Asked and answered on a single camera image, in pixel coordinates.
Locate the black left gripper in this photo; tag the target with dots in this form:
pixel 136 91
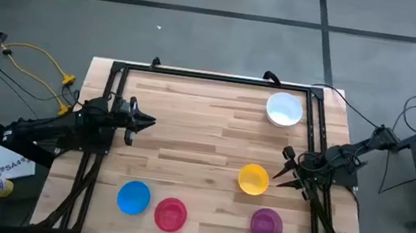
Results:
pixel 124 116

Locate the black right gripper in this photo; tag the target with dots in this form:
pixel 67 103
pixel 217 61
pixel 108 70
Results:
pixel 299 169

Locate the yellow plastic bowl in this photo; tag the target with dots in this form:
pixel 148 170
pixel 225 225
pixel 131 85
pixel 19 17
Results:
pixel 253 179

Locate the purple translucent plastic bowl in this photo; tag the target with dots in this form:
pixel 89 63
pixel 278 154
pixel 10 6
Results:
pixel 266 225

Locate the blue plastic bowl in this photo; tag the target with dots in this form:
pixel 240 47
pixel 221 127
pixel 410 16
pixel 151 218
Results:
pixel 133 198

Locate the red translucent plastic bowl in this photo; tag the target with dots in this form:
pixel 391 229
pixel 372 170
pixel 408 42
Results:
pixel 170 214

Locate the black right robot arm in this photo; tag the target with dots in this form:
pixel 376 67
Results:
pixel 346 155

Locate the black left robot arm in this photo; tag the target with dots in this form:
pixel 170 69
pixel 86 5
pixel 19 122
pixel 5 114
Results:
pixel 51 129

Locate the small black clamp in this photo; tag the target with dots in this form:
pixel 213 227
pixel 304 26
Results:
pixel 155 62

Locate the white bowl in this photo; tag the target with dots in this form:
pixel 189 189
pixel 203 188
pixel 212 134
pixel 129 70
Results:
pixel 284 110

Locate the large black clamp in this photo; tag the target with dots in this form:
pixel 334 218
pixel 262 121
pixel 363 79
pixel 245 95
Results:
pixel 272 76

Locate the black diagonal bar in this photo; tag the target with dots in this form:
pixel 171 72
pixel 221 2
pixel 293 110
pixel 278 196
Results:
pixel 28 156

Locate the white printed paper sheet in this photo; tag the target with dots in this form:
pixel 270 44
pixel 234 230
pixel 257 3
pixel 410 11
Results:
pixel 11 166

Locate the yellow round item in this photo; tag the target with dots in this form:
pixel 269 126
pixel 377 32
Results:
pixel 5 188

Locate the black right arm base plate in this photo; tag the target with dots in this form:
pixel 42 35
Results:
pixel 347 179

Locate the black metal table frame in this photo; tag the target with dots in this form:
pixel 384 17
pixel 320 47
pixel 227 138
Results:
pixel 216 77

